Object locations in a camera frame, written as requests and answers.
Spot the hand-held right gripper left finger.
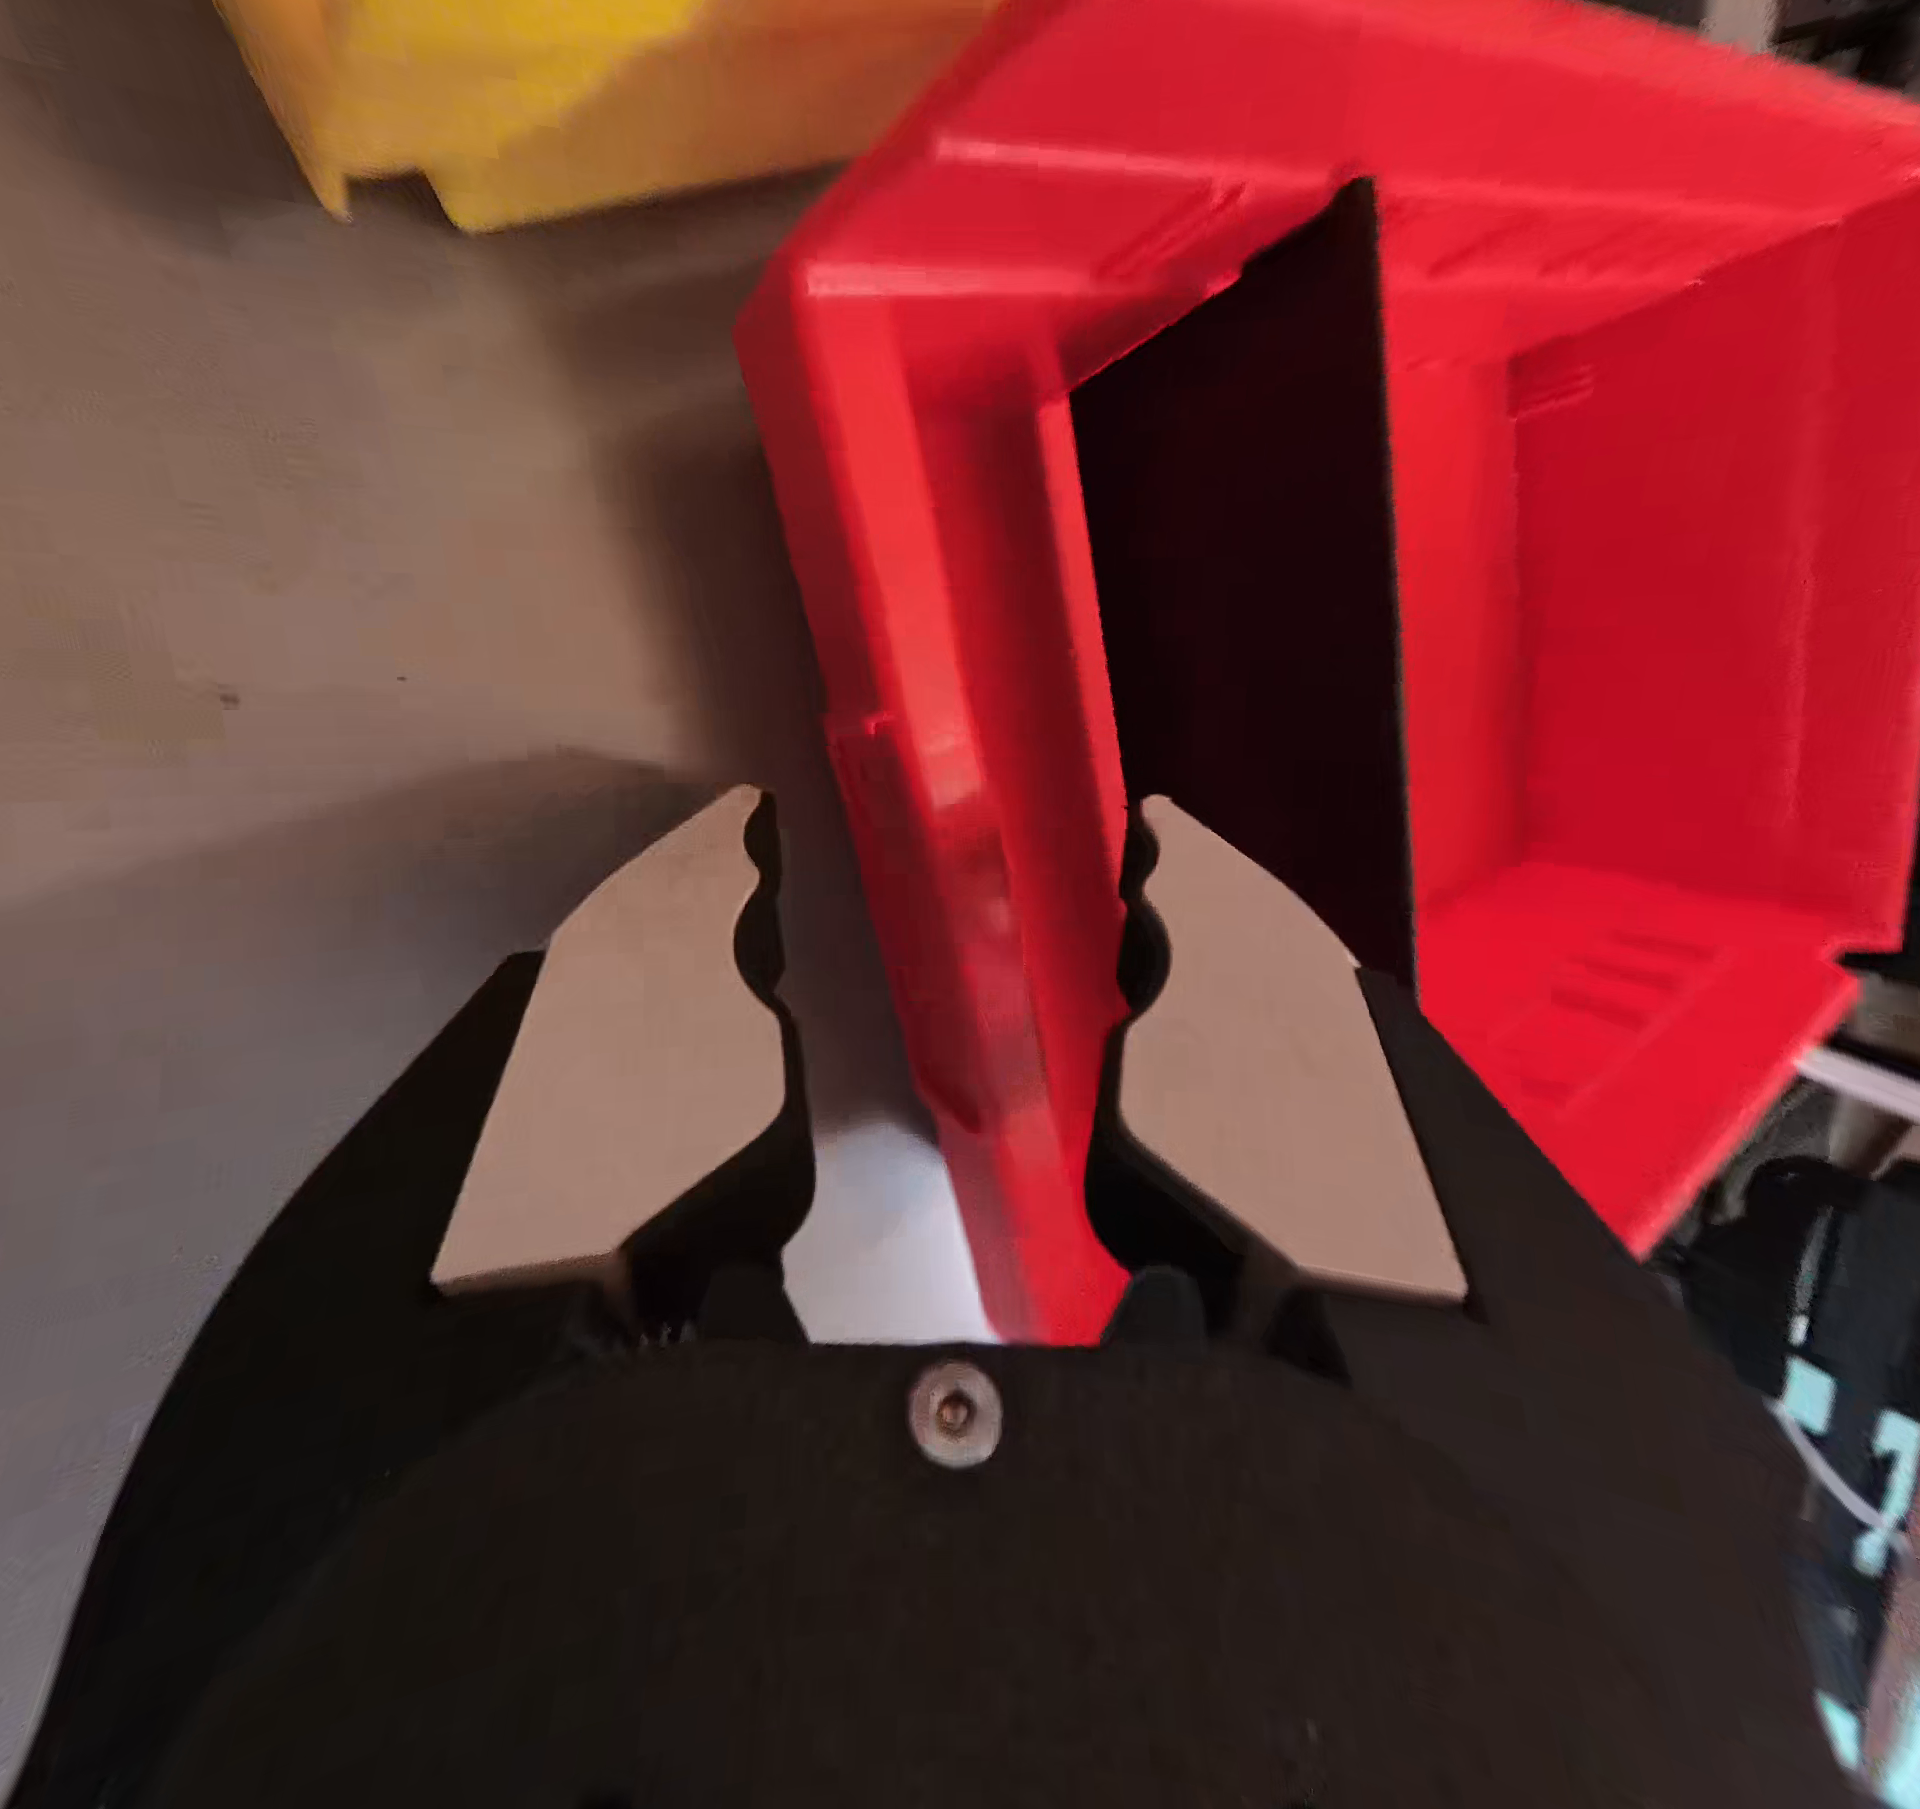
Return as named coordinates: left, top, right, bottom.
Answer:
left=427, top=783, right=817, bottom=1301

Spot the black printed cloth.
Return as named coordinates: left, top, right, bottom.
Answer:
left=1665, top=1158, right=1920, bottom=1797

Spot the red plastic bin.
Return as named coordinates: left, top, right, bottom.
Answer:
left=730, top=0, right=1920, bottom=1349

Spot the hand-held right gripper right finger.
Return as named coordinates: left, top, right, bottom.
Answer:
left=1085, top=791, right=1474, bottom=1305

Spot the yellow plastic bin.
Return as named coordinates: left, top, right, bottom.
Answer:
left=150, top=0, right=1711, bottom=237

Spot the black bin divider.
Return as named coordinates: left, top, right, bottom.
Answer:
left=1069, top=178, right=1418, bottom=985

